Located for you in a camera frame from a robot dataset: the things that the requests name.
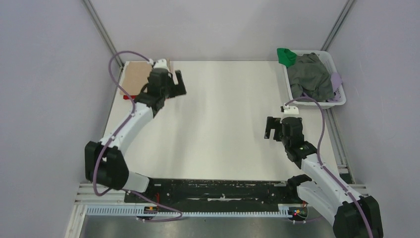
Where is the white laundry basket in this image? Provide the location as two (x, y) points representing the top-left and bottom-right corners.
(280, 50), (346, 109)

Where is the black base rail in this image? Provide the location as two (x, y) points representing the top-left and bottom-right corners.
(124, 175), (310, 213)

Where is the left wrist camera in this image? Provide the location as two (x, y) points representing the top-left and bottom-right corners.
(148, 59), (170, 71)

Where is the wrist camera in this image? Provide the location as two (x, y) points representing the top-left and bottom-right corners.
(280, 105), (299, 115)
(148, 59), (170, 71)

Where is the grey t shirt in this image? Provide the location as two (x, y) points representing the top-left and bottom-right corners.
(287, 53), (334, 102)

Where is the white cable comb strip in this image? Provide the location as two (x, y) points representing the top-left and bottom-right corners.
(86, 205), (292, 218)

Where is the green t shirt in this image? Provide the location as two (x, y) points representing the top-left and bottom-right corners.
(276, 48), (297, 68)

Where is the beige t shirt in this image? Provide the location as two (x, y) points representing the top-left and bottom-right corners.
(119, 61), (173, 96)

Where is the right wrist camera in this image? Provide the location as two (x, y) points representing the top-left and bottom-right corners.
(280, 105), (299, 115)

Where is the folded red t shirt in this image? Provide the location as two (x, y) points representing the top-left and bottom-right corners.
(123, 95), (137, 100)

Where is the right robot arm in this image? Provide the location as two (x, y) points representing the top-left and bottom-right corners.
(264, 117), (384, 238)

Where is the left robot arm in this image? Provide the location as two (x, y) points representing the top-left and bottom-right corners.
(85, 68), (186, 202)

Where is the lilac t shirt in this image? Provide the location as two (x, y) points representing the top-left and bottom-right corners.
(300, 72), (344, 103)

